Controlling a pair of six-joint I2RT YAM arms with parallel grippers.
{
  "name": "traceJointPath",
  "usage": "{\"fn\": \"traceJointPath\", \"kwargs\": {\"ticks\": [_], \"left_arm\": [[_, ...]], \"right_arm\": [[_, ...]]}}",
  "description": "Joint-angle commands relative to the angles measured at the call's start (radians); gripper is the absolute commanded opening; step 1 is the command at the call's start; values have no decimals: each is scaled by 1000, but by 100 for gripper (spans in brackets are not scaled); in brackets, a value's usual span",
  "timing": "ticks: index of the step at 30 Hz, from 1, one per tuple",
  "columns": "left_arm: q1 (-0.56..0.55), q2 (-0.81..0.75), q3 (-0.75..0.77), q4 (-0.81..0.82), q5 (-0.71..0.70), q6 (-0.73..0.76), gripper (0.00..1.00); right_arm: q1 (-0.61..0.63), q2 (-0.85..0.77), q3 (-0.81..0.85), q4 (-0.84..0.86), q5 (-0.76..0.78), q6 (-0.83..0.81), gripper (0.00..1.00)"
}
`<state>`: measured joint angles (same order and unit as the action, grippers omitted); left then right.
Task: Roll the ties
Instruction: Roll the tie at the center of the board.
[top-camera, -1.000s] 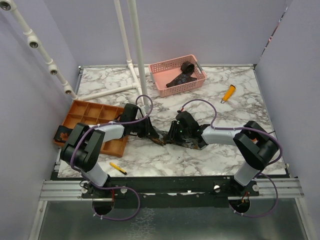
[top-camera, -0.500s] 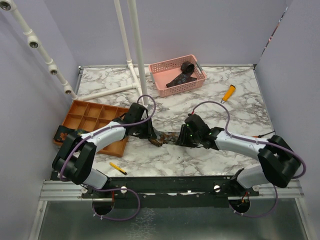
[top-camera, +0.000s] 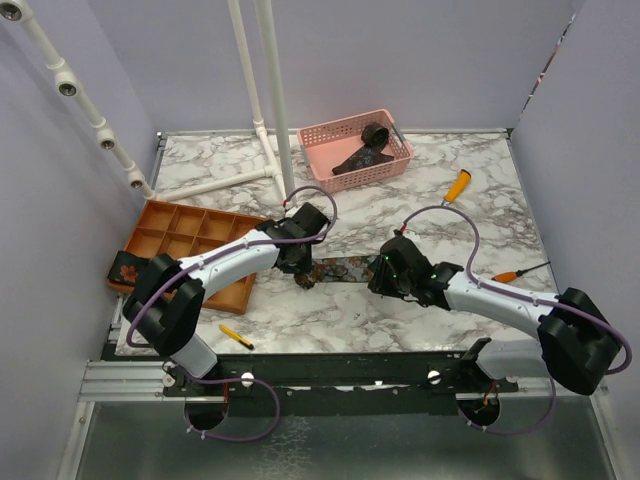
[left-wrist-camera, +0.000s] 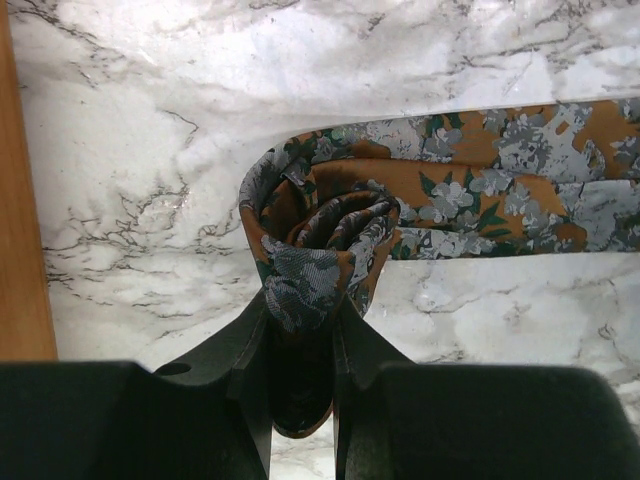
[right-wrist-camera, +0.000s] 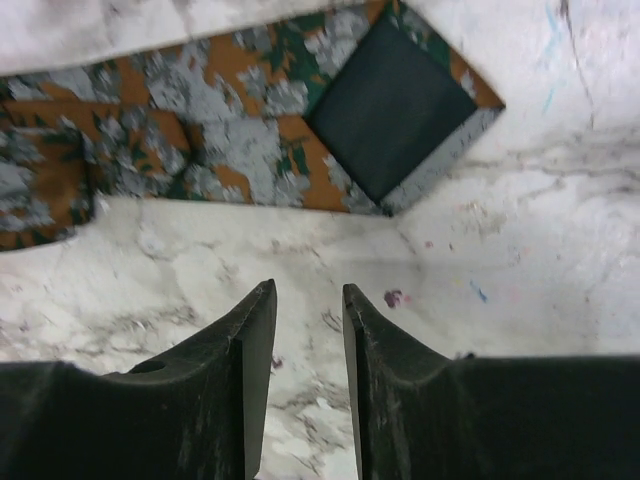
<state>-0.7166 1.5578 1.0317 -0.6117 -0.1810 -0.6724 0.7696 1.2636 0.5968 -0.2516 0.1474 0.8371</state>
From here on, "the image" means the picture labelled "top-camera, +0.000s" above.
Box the brown grey floral tie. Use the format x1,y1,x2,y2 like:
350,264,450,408
294,255,379,289

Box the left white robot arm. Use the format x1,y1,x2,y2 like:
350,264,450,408
122,203,334,395

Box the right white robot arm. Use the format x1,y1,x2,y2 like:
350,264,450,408
368,235,622,395

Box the pink perforated plastic basket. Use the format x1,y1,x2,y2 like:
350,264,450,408
297,109,413,193

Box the dark blue-flowered tie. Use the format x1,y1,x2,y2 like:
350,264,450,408
332,122,394,175

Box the wooden compartment tray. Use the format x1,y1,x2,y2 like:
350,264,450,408
107,201,263,294

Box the black orange-flower rolled tie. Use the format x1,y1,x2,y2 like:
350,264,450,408
107,251,150,286

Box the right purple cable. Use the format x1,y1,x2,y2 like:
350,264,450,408
397,205,629,436

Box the orange handled screwdriver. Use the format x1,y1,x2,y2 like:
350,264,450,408
492,261,549,284

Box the yellow handled utility knife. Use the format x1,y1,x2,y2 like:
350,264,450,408
442,169,472,205

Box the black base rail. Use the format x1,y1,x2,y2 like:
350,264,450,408
163,340,518,417

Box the white PVC pipe frame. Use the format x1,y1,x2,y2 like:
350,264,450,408
0,0,301,211

